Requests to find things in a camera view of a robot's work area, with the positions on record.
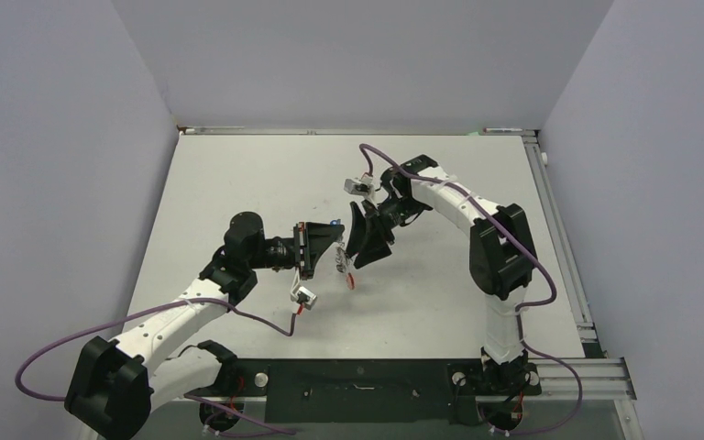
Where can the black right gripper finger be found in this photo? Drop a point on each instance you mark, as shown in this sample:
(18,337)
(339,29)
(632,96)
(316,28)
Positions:
(358,233)
(378,247)

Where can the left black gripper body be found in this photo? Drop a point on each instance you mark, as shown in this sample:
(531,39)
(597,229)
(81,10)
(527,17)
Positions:
(284,252)

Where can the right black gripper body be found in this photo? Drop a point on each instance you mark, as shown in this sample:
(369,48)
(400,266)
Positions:
(395,211)

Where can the grey red keyring holder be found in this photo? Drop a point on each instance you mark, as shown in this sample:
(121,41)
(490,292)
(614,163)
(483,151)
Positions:
(344,266)

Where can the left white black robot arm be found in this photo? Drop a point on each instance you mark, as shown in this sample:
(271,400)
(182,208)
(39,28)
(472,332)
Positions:
(118,383)

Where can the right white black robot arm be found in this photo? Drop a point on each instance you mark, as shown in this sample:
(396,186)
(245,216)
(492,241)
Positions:
(499,259)

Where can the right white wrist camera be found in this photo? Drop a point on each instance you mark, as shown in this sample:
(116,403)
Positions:
(362,186)

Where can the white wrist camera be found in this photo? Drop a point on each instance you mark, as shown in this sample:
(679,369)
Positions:
(362,186)
(302,299)

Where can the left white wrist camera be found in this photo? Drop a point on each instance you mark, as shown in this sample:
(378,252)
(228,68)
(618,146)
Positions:
(302,299)

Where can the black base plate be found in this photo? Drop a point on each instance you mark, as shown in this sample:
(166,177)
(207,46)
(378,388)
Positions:
(371,407)

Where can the aluminium back rail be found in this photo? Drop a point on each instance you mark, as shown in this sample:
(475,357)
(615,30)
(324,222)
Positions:
(399,131)

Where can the aluminium rail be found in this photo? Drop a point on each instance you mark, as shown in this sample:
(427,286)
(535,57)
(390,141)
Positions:
(591,378)
(575,292)
(399,131)

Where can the aluminium right side rail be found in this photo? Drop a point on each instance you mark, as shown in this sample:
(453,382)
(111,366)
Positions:
(575,292)

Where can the aluminium front rail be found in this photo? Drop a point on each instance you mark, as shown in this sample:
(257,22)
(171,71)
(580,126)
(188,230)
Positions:
(591,378)

